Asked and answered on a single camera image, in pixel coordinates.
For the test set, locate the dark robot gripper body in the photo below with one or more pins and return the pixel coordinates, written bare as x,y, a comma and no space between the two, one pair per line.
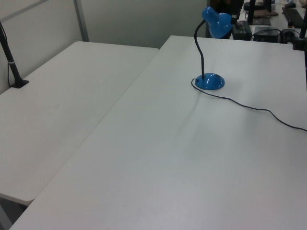
237,6

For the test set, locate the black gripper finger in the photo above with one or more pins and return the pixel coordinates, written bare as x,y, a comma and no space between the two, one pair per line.
235,18

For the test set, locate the blue gooseneck desk lamp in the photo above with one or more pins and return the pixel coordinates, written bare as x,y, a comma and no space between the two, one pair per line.
211,82

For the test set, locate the black box with green label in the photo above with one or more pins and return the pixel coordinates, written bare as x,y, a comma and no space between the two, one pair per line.
242,31

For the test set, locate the black electronic device box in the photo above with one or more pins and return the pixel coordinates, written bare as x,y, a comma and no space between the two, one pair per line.
266,35

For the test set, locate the black camera pole with clamp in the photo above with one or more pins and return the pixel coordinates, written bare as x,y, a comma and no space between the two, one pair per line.
14,69

